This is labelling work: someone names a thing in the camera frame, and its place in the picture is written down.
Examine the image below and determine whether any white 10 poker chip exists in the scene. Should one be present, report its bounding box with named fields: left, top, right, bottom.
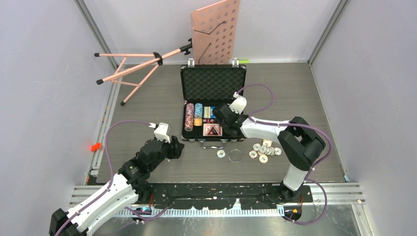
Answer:
left=216, top=149, right=226, bottom=158

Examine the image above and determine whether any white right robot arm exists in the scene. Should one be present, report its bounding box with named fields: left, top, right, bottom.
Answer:
left=213, top=104, right=332, bottom=202

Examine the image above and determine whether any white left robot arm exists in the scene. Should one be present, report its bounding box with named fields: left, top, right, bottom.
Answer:
left=49, top=136, right=185, bottom=236

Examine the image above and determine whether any blue Texas Hold'em card deck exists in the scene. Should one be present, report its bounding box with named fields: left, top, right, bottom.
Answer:
left=203, top=106, right=215, bottom=119

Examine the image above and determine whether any triangular all in button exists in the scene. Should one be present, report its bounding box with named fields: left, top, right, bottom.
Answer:
left=205, top=125, right=219, bottom=136

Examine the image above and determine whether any red backed card deck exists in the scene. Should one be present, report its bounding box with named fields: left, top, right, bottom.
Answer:
left=203, top=123, right=223, bottom=137

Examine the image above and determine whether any yellow chip stack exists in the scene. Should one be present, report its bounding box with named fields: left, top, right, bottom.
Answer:
left=193, top=118, right=203, bottom=127

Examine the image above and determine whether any clear acrylic dealer disc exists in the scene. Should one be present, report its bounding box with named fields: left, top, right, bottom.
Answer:
left=228, top=149, right=243, bottom=163

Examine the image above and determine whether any light blue chip stack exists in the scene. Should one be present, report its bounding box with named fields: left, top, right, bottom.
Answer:
left=194, top=103, right=204, bottom=118

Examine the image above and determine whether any dark red chip stack left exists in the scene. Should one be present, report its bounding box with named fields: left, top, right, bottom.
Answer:
left=184, top=115, right=194, bottom=132

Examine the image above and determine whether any pile of loose poker chips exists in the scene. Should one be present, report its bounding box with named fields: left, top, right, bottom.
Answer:
left=248, top=140, right=282, bottom=164

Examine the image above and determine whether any purple poker chip stack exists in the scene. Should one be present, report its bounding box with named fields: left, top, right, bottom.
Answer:
left=185, top=103, right=195, bottom=118

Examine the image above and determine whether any black aluminium poker case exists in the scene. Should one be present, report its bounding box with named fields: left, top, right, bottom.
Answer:
left=180, top=64, right=247, bottom=143

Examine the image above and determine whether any pink perforated music stand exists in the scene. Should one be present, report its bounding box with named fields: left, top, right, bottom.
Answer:
left=95, top=0, right=240, bottom=105

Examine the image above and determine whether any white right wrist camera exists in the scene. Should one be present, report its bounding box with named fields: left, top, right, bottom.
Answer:
left=229, top=95, right=247, bottom=115

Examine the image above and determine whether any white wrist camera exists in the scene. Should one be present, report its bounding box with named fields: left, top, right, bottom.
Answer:
left=149, top=122, right=171, bottom=143
left=229, top=95, right=247, bottom=115

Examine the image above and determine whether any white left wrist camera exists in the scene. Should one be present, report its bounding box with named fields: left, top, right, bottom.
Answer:
left=149, top=122, right=171, bottom=143

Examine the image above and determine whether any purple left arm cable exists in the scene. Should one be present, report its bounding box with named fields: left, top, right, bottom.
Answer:
left=54, top=119, right=175, bottom=236

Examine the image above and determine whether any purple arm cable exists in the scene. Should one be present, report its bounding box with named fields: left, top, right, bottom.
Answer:
left=54, top=119, right=175, bottom=236
left=233, top=84, right=334, bottom=226

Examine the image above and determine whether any orange clip on rail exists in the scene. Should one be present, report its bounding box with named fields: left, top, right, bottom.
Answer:
left=90, top=142, right=101, bottom=152

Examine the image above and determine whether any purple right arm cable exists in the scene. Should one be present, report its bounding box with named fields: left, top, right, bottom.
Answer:
left=233, top=84, right=334, bottom=226

